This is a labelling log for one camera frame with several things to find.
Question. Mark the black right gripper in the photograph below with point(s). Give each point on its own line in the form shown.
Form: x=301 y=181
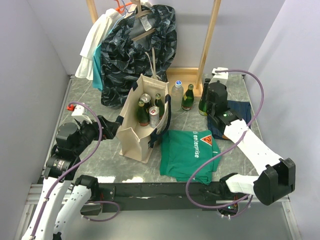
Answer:
x=207 y=87

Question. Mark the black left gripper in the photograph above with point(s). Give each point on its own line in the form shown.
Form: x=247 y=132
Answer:
x=109 y=128

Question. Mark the green glass bottle gold cap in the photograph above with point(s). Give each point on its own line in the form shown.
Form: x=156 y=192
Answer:
x=202 y=107

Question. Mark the beige canvas tote bag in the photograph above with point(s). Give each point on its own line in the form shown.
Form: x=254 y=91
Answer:
x=137 y=141

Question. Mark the clear water bottle blue cap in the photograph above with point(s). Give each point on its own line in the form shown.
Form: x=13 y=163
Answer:
x=177 y=93

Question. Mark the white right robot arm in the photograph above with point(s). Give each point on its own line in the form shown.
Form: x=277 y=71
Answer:
x=276 y=176

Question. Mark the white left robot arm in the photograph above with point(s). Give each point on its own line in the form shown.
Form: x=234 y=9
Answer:
x=62 y=195

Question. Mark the silver beverage can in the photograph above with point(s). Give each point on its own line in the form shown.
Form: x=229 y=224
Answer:
x=146 y=98

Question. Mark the red white beverage can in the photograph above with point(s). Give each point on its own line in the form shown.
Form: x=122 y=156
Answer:
x=154 y=116

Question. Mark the folded blue jeans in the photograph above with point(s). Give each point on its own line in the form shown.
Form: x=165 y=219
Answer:
x=243 y=111

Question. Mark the wooden clothes rack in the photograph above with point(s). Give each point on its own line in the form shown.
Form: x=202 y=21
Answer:
x=192 y=75

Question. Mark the green printed t-shirt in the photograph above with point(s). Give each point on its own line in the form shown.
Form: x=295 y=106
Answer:
x=183 y=152

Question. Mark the teal hanging garment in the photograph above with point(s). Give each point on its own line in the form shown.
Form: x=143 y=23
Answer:
x=97 y=81

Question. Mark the dark patterned hanging shirt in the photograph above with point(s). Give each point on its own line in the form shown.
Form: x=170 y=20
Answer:
x=123 y=60

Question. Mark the white hanging garment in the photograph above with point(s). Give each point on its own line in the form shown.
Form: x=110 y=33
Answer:
x=94 y=37

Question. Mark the wooden clothes hanger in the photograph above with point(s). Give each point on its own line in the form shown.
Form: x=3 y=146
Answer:
x=142 y=22

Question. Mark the orange clothes hanger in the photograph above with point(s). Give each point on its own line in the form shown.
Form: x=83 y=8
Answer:
x=121 y=7

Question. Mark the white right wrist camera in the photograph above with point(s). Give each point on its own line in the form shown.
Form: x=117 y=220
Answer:
x=220 y=74

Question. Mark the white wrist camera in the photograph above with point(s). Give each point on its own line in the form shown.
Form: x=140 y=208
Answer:
x=220 y=74
x=79 y=113

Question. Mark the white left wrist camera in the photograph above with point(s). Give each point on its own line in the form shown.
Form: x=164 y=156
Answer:
x=79 y=113

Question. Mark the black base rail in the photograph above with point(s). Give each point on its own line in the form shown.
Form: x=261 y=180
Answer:
x=164 y=195

